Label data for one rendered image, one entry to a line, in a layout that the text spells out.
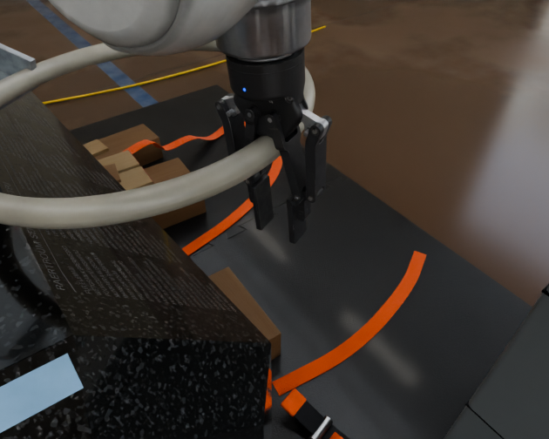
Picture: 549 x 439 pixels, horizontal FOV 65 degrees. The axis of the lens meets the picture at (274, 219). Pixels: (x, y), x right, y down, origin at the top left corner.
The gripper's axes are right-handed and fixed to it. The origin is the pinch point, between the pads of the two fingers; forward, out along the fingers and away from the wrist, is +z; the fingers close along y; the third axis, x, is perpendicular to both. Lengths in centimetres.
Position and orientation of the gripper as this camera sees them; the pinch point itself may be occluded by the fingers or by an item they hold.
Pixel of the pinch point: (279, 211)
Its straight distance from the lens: 54.5
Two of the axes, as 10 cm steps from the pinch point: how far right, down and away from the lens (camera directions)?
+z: 0.8, 7.5, 6.6
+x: -5.5, 5.8, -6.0
